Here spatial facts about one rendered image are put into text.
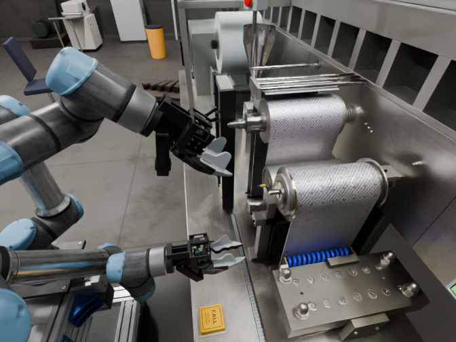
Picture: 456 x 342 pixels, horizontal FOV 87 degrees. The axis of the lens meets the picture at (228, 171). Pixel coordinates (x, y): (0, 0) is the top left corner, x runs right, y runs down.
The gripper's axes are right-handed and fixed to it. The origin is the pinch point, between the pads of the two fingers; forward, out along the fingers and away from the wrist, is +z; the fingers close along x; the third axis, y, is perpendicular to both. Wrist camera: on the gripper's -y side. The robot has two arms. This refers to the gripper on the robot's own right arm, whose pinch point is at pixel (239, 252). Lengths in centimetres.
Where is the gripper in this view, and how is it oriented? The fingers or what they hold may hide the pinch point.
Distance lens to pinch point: 74.7
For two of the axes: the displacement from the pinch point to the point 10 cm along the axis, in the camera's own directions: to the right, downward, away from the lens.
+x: -1.7, -6.4, 7.5
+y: 0.0, -7.6, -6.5
